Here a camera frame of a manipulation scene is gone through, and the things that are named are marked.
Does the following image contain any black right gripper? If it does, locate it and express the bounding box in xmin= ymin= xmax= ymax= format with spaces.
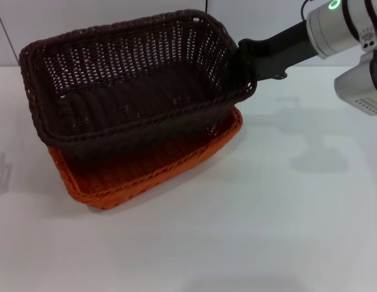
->
xmin=236 ymin=22 xmax=317 ymax=83

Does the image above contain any dark brown woven basket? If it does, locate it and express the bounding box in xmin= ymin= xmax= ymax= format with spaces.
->
xmin=18 ymin=9 xmax=258 ymax=159

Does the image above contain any orange woven basket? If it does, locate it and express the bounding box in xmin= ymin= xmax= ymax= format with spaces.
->
xmin=46 ymin=106 xmax=244 ymax=210

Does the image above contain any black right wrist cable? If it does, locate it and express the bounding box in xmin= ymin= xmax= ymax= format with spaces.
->
xmin=299 ymin=0 xmax=314 ymax=21

